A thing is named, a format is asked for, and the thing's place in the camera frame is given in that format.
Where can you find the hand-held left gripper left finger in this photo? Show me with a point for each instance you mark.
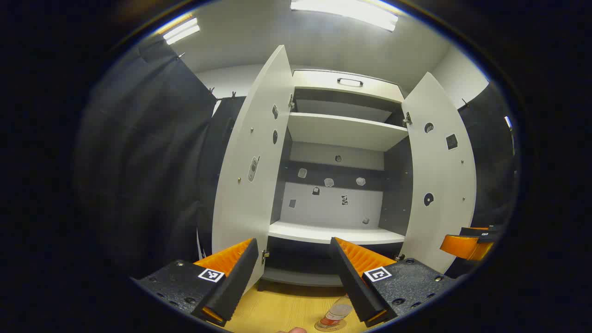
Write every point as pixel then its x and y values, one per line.
pixel 236 282

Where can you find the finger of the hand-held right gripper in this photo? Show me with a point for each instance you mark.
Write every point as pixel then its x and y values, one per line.
pixel 465 245

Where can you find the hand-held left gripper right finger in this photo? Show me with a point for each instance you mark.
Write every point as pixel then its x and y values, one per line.
pixel 351 282

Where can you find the clear plastic water bottle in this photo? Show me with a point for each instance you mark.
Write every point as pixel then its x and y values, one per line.
pixel 336 314

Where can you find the white cabinet door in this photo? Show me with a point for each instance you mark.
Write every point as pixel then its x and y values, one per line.
pixel 240 217
pixel 439 175

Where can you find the black backdrop cloth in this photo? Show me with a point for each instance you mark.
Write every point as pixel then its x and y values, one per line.
pixel 148 162
pixel 490 175

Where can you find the white cabinet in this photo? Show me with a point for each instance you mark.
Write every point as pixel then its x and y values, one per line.
pixel 342 132

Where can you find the long ceiling light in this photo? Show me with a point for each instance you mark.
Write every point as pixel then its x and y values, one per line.
pixel 181 31
pixel 347 11

